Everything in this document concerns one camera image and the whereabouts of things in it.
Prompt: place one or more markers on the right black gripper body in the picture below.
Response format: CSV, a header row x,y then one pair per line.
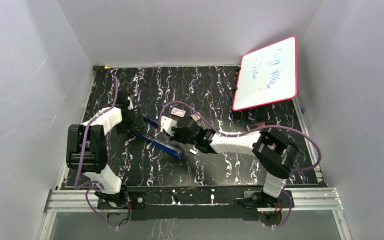
x,y
178,136

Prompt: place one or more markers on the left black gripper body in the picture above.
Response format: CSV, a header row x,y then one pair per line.
x,y
132,122

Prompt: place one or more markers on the blue stapler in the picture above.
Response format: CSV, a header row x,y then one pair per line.
x,y
164,146
151,120

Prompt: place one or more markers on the red white staple box sleeve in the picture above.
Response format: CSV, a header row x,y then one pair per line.
x,y
178,112

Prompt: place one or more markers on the small white staple strip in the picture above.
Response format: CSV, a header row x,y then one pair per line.
x,y
193,152

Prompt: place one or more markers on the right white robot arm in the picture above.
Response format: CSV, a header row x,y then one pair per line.
x,y
274,150

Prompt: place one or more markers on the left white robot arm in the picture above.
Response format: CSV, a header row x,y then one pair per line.
x,y
86,150

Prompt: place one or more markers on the dark brown book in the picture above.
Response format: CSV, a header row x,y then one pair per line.
x,y
259,124

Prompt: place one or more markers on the pink framed whiteboard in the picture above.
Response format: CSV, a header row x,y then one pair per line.
x,y
267,75

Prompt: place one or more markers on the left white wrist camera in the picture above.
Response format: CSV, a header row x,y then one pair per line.
x,y
129,104

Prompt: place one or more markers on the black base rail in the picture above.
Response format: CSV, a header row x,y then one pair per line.
x,y
246,202

